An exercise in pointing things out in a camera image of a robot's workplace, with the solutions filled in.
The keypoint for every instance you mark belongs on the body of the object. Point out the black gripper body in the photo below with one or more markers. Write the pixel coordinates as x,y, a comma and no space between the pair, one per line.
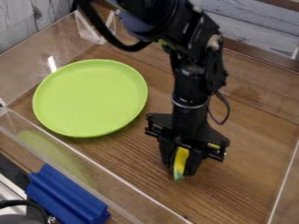
188,127

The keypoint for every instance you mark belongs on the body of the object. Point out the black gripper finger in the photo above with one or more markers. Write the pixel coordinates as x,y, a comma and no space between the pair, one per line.
197,155
168,148

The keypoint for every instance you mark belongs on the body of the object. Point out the yellow toy banana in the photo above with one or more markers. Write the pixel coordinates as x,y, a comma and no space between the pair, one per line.
181,157

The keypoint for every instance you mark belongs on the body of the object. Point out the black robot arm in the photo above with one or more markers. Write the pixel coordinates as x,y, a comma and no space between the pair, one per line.
180,25

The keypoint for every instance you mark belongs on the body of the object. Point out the green round plate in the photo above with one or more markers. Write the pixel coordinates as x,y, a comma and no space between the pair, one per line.
90,98

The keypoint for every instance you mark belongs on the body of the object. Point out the blue plastic block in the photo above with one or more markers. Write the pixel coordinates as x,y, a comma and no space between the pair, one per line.
65,199

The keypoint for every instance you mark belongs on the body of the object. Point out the clear acrylic front wall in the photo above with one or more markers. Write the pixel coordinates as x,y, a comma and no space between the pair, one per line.
32,147

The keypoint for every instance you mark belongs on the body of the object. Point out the clear acrylic triangle bracket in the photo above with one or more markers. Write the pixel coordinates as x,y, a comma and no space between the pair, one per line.
88,30

